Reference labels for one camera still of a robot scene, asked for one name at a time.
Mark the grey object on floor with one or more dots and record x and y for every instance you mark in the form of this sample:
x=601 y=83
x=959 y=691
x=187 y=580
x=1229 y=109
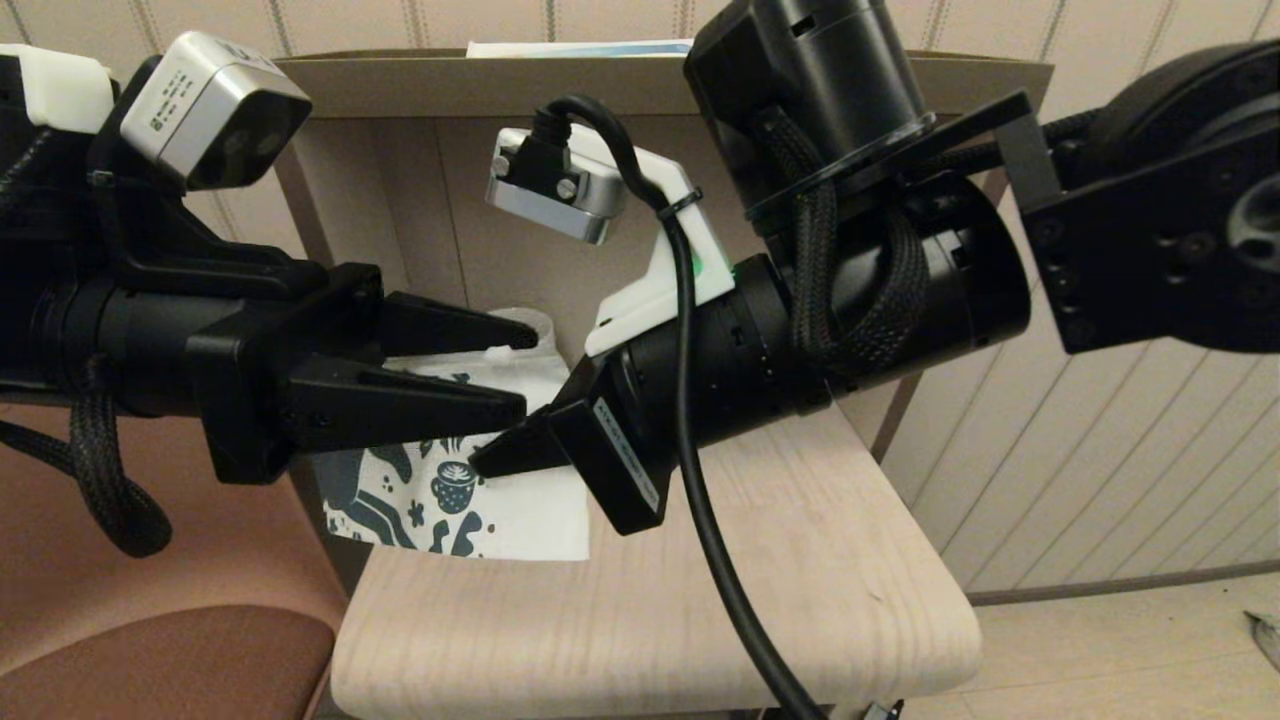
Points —
x=1268 y=640

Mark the beige wooden shelf table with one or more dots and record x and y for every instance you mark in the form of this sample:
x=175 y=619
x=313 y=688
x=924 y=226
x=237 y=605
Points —
x=700 y=620

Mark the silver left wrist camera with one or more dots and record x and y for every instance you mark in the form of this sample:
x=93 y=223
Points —
x=200 y=100

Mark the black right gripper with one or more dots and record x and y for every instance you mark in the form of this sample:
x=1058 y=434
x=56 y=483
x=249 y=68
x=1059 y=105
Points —
x=700 y=370

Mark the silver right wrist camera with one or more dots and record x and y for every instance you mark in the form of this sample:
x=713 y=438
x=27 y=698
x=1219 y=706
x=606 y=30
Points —
x=580 y=205

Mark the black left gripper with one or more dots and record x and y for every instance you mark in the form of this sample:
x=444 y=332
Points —
x=270 y=350

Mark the white horse-print zipper pouch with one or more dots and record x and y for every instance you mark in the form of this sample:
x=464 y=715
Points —
x=530 y=515

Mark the dark metal base part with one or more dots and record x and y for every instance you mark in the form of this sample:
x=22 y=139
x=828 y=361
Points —
x=880 y=712

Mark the white blue toothpaste box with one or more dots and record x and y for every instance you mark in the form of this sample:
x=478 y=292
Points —
x=600 y=47

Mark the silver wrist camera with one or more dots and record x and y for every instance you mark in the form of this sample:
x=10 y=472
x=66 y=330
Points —
x=200 y=100
x=580 y=205

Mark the white ribbed ceramic mug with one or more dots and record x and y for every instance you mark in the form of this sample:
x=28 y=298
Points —
x=540 y=320

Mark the brown wall baseboard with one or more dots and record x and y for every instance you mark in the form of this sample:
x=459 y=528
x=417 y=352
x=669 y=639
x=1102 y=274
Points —
x=1120 y=583

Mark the white right camera bracket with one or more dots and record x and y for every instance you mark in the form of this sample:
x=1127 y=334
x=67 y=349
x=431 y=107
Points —
x=650 y=290

